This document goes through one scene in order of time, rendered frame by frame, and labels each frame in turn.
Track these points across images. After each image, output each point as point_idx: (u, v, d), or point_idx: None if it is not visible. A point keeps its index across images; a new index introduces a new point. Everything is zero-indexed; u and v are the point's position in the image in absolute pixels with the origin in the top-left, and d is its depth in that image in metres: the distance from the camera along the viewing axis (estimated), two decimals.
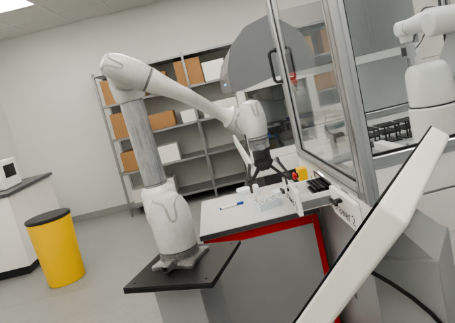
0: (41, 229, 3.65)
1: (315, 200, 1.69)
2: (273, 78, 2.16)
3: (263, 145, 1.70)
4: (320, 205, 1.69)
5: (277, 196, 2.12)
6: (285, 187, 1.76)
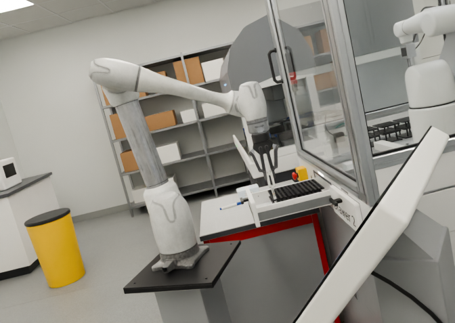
0: (41, 229, 3.65)
1: (272, 211, 1.69)
2: (273, 78, 2.16)
3: (263, 128, 1.66)
4: (277, 216, 1.69)
5: None
6: (273, 181, 1.72)
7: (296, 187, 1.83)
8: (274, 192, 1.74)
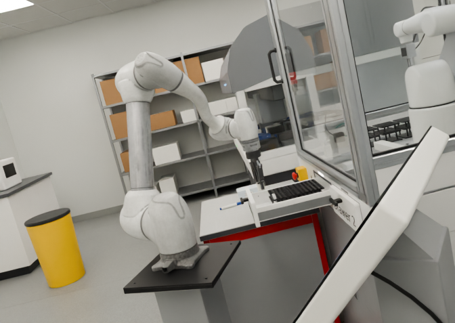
0: (41, 229, 3.65)
1: (272, 211, 1.69)
2: (273, 78, 2.16)
3: (244, 149, 2.01)
4: (277, 216, 1.69)
5: None
6: (259, 191, 2.05)
7: (296, 187, 1.83)
8: None
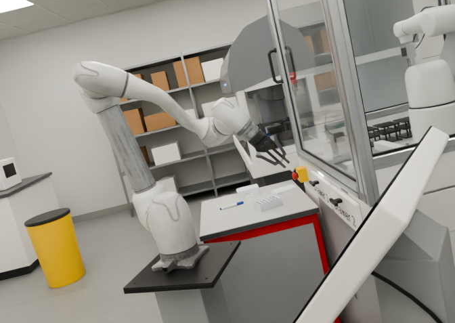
0: (41, 229, 3.65)
1: None
2: (273, 78, 2.16)
3: (253, 131, 1.73)
4: None
5: (277, 196, 2.12)
6: (289, 166, 1.78)
7: None
8: None
